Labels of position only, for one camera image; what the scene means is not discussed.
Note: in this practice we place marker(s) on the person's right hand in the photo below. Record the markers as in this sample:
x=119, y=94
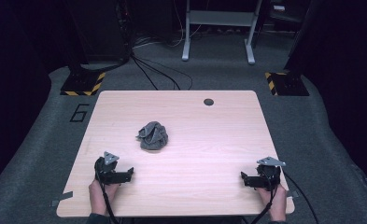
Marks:
x=277, y=202

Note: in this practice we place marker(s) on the person's left hand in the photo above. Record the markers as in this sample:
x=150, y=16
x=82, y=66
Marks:
x=99, y=196

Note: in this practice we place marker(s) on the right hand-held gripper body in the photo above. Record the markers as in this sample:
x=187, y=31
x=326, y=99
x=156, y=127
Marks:
x=270, y=174

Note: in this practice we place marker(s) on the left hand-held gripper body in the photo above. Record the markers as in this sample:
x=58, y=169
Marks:
x=107, y=169

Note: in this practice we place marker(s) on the hazard-striped black base plate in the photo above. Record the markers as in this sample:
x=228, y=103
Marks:
x=288, y=84
x=82, y=84

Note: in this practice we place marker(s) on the white metal stand frame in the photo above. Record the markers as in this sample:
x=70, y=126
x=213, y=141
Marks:
x=218, y=19

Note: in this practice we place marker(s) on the black equipment cabinet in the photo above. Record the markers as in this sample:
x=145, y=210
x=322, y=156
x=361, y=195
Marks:
x=97, y=29

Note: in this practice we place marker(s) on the grey towel cloth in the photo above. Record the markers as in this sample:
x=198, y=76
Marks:
x=153, y=136

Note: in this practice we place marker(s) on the grey tape strip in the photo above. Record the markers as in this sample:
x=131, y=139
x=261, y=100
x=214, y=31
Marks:
x=293, y=193
x=62, y=198

